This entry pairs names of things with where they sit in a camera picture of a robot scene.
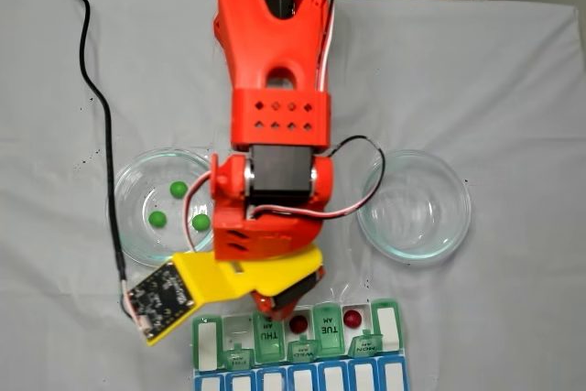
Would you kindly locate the red ball pill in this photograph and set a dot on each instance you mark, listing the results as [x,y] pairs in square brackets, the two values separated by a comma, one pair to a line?
[352,317]
[298,323]

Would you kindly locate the weekly pill organizer box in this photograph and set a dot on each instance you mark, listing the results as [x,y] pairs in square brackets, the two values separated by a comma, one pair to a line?
[329,331]

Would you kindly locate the green ball pill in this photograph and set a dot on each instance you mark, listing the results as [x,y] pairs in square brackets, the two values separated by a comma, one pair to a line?
[178,189]
[201,222]
[157,219]

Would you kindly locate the small clear glass bowl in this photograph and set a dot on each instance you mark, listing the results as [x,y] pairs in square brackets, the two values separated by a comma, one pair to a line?
[412,208]

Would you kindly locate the large clear glass bowl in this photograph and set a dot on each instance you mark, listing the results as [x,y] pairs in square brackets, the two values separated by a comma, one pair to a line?
[133,180]

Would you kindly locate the white tablecloth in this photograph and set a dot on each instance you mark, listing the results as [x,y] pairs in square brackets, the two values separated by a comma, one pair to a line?
[503,89]

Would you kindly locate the camera board on yellow mount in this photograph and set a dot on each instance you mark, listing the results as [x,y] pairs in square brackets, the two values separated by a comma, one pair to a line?
[160,299]

